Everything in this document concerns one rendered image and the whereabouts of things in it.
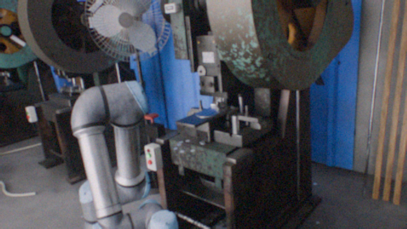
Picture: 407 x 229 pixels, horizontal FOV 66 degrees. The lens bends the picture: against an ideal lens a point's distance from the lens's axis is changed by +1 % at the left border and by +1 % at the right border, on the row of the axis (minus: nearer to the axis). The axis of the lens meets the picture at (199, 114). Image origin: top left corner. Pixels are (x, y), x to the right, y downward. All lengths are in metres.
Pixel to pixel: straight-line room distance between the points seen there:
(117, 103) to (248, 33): 0.48
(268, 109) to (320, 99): 0.97
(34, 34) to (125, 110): 1.59
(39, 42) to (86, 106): 1.57
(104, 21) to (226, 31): 1.33
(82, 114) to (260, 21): 0.64
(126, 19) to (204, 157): 1.09
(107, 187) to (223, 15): 0.67
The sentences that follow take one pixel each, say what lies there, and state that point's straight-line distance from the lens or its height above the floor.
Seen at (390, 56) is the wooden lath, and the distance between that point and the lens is 2.28.
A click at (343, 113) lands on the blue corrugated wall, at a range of 2.64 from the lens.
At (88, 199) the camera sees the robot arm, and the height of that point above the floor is 0.64.
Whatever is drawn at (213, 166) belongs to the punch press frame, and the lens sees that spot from 1.55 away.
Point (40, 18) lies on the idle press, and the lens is 2.56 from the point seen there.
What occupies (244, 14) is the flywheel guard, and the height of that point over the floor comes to 1.25.
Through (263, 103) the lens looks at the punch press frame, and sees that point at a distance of 1.76.
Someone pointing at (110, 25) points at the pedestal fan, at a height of 1.27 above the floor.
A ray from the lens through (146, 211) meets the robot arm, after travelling 1.02.
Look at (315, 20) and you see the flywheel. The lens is 1.67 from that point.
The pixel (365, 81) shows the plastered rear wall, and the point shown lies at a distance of 2.57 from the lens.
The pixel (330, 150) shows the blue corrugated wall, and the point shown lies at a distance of 2.74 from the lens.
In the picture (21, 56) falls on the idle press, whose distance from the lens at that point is 4.32.
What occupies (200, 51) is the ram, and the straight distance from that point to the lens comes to 1.62.
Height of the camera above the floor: 1.24
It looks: 16 degrees down
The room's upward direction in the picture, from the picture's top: 5 degrees counter-clockwise
